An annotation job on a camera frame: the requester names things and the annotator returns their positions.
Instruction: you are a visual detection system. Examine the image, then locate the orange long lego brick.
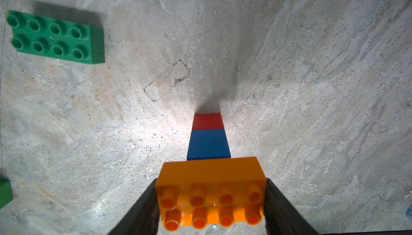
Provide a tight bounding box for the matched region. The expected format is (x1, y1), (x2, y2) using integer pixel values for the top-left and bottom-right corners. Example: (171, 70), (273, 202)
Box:
(155, 157), (267, 232)

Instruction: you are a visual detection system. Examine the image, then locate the blue square lego brick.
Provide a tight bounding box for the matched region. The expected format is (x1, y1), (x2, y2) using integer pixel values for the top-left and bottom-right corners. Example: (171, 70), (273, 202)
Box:
(187, 129), (231, 160)

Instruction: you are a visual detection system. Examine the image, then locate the red square lego brick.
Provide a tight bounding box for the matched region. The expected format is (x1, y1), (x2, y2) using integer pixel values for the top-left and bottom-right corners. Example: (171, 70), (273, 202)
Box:
(192, 113), (224, 131)

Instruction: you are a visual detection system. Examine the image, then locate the green square lego brick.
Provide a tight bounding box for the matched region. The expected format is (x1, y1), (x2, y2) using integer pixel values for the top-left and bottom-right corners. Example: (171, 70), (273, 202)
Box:
(0, 179), (14, 209)

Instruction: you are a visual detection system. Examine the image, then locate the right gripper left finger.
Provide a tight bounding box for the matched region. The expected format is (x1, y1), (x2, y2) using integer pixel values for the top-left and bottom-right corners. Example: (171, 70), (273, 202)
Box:
(108, 179), (160, 235)

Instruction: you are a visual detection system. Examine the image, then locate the green long lego brick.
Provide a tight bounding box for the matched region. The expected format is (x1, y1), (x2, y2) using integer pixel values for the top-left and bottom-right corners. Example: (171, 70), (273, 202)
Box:
(6, 10), (105, 65)

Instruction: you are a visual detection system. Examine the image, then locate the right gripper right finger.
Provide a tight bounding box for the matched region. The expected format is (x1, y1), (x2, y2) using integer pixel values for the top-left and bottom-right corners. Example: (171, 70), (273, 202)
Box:
(264, 178), (319, 235)

